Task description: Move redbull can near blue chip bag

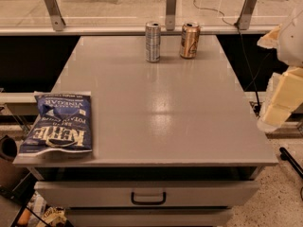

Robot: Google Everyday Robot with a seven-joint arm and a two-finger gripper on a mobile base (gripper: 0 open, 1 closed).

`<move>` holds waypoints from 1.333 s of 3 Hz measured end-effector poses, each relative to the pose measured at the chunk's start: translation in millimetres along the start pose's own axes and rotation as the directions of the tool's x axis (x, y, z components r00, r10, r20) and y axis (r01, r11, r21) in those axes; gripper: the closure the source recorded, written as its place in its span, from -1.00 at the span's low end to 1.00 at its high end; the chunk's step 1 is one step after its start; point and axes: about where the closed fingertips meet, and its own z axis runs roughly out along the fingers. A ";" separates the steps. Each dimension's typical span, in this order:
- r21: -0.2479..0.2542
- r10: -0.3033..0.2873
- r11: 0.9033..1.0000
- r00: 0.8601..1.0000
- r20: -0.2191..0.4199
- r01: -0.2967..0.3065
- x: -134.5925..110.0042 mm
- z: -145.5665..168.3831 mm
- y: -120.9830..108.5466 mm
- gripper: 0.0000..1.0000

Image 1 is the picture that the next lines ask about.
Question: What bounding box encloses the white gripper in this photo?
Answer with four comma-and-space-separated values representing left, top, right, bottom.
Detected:
257, 4, 303, 132

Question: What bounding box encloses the silver redbull can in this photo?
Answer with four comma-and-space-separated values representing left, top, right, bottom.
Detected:
145, 22, 161, 62

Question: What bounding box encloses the gold soda can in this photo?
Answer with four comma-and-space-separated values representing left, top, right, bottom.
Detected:
180, 22, 200, 59

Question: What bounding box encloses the blue Kettle chip bag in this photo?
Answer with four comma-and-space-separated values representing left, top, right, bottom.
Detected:
19, 92, 92, 156

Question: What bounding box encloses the snack bag on floor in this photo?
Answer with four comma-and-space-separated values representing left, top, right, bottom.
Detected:
36, 207, 67, 227

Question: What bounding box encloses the black stand leg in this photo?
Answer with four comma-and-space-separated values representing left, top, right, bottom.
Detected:
279, 147, 303, 179

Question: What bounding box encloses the grey lower drawer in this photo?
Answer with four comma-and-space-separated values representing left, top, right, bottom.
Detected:
66, 208, 233, 227

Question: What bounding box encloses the grey drawer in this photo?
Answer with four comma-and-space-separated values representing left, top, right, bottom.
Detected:
66, 208, 233, 227
35, 181, 258, 208

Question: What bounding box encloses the grey upper drawer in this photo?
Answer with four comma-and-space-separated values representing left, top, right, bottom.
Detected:
35, 181, 258, 208

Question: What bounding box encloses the black round object left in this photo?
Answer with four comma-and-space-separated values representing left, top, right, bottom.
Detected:
0, 135, 17, 162

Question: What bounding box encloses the right metal rail bracket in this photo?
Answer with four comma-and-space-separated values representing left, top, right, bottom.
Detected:
235, 0, 258, 30

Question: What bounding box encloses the metal rail bracket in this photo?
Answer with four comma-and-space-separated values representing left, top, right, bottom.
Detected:
44, 0, 65, 31
165, 0, 176, 31
235, 0, 258, 30

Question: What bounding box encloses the black cable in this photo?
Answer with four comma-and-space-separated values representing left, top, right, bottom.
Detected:
190, 0, 263, 112

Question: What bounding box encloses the middle metal rail bracket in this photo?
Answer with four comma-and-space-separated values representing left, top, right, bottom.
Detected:
165, 0, 176, 31

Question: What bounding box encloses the black drawer handle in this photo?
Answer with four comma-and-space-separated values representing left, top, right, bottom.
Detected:
131, 192, 167, 206

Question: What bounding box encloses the left metal rail bracket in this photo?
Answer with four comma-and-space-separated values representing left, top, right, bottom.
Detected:
44, 0, 65, 31

